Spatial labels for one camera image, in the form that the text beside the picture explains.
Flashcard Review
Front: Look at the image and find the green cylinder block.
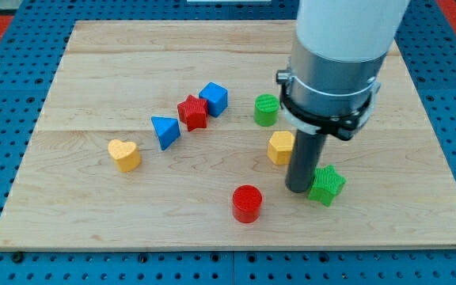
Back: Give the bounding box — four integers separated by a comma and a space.
253, 94, 279, 127

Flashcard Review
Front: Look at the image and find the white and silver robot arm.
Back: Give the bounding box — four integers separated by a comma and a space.
276, 0, 409, 141

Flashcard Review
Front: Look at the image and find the red star block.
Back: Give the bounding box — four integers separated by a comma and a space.
177, 95, 208, 131

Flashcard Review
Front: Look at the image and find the blue cube block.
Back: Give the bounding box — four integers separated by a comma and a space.
199, 82, 228, 117

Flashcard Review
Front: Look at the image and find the yellow hexagon block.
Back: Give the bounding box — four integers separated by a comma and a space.
267, 131, 295, 165

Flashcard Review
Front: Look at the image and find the red cylinder block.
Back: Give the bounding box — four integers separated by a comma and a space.
232, 184, 263, 223

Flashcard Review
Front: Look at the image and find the blue triangle block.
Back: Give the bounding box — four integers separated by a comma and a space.
151, 116, 181, 150

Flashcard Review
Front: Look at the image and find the light wooden board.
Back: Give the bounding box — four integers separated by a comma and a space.
0, 21, 456, 252

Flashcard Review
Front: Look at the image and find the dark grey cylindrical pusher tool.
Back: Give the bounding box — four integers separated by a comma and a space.
285, 130, 326, 193

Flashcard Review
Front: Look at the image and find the yellow heart block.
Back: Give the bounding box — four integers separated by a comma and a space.
108, 139, 142, 173

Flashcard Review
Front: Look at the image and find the green star block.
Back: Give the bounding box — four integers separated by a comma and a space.
308, 165, 347, 207

